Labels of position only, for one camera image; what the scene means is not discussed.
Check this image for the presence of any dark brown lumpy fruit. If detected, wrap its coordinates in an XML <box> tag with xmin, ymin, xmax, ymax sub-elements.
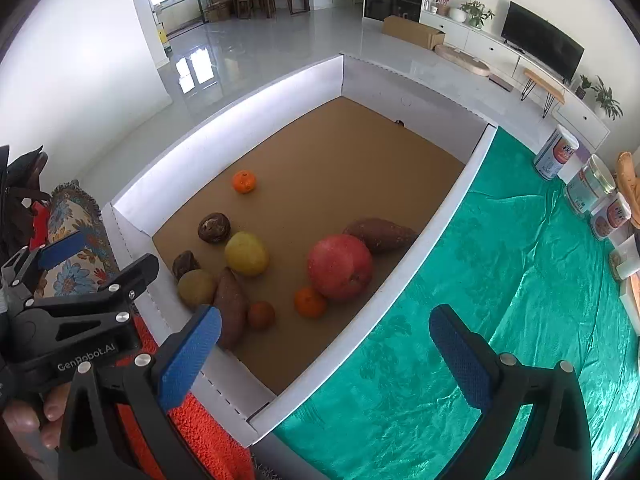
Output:
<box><xmin>171</xmin><ymin>250</ymin><xmax>201</xmax><ymax>281</ymax></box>

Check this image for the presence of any brown kiwi fruit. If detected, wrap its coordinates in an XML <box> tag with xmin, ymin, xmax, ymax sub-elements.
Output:
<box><xmin>177</xmin><ymin>269</ymin><xmax>218</xmax><ymax>311</ymax></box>

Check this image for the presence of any sweet potato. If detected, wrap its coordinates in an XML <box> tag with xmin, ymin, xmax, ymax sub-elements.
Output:
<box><xmin>343</xmin><ymin>218</ymin><xmax>418</xmax><ymax>254</ymax></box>
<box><xmin>214</xmin><ymin>268</ymin><xmax>250</xmax><ymax>350</ymax></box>

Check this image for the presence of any dark brown round fruit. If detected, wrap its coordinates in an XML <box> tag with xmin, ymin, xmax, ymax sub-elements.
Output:
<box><xmin>198</xmin><ymin>212</ymin><xmax>231</xmax><ymax>244</ymax></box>

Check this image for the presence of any yellow green citrus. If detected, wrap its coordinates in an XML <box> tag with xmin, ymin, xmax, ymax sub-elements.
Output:
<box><xmin>224</xmin><ymin>232</ymin><xmax>270</xmax><ymax>278</ymax></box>

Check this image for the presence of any reddish brown round fruit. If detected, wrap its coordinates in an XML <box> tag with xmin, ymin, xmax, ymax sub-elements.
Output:
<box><xmin>247</xmin><ymin>301</ymin><xmax>276</xmax><ymax>332</ymax></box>

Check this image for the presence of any orange tangerine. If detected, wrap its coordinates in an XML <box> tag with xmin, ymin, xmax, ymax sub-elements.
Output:
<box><xmin>294</xmin><ymin>287</ymin><xmax>328</xmax><ymax>318</ymax></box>
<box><xmin>231</xmin><ymin>170</ymin><xmax>257</xmax><ymax>194</ymax></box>

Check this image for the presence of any large red apple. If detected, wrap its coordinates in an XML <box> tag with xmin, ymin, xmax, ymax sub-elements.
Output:
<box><xmin>307</xmin><ymin>234</ymin><xmax>373</xmax><ymax>301</ymax></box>

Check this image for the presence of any person's left hand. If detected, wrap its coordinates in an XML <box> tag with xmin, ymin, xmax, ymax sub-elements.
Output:
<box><xmin>2</xmin><ymin>382</ymin><xmax>70</xmax><ymax>450</ymax></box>

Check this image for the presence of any floral patterned cushion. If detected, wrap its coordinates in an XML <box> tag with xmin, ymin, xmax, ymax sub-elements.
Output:
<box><xmin>35</xmin><ymin>180</ymin><xmax>119</xmax><ymax>298</ymax></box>

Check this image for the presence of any orange red cushion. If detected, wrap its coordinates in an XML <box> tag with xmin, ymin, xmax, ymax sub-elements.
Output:
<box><xmin>117</xmin><ymin>314</ymin><xmax>256</xmax><ymax>480</ymax></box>

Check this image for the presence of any flat white box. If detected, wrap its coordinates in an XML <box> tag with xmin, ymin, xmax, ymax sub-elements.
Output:
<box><xmin>620</xmin><ymin>274</ymin><xmax>640</xmax><ymax>336</ymax></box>

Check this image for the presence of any green tablecloth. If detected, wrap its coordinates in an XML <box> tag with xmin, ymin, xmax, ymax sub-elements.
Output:
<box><xmin>276</xmin><ymin>130</ymin><xmax>639</xmax><ymax>479</ymax></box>

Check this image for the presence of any white cardboard box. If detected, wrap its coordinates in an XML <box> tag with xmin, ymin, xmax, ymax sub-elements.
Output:
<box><xmin>102</xmin><ymin>54</ymin><xmax>497</xmax><ymax>446</ymax></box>

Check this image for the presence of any black lidded glass jar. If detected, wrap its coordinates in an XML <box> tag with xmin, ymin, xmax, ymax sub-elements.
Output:
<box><xmin>610</xmin><ymin>233</ymin><xmax>640</xmax><ymax>282</ymax></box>

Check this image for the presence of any right red labelled can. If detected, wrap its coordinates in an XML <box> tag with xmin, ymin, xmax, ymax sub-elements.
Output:
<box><xmin>590</xmin><ymin>192</ymin><xmax>631</xmax><ymax>240</ymax></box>

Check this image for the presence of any red labelled can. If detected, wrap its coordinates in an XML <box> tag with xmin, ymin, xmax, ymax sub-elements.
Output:
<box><xmin>533</xmin><ymin>124</ymin><xmax>579</xmax><ymax>180</ymax></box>
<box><xmin>590</xmin><ymin>192</ymin><xmax>631</xmax><ymax>240</ymax></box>

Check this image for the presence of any clear glass jar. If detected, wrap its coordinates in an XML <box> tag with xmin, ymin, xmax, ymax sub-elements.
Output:
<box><xmin>565</xmin><ymin>154</ymin><xmax>616</xmax><ymax>216</ymax></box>

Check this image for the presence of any left red labelled can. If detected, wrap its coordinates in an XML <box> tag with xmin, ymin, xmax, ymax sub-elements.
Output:
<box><xmin>533</xmin><ymin>124</ymin><xmax>579</xmax><ymax>180</ymax></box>

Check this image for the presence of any white tv cabinet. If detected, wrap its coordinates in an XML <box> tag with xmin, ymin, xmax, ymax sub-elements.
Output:
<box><xmin>420</xmin><ymin>11</ymin><xmax>610</xmax><ymax>151</ymax></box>

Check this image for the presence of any green potted plant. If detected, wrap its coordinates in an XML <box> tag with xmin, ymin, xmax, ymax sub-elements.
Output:
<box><xmin>593</xmin><ymin>76</ymin><xmax>624</xmax><ymax>122</ymax></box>

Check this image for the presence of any small wooden side table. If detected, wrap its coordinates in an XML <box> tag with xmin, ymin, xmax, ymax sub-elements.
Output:
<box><xmin>521</xmin><ymin>68</ymin><xmax>565</xmax><ymax>118</ymax></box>

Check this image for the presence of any brown cardboard carton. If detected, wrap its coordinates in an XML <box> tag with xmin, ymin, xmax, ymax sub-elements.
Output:
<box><xmin>382</xmin><ymin>15</ymin><xmax>446</xmax><ymax>50</ymax></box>

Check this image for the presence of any black television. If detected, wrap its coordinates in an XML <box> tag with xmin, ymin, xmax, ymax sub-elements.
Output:
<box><xmin>501</xmin><ymin>1</ymin><xmax>585</xmax><ymax>82</ymax></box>

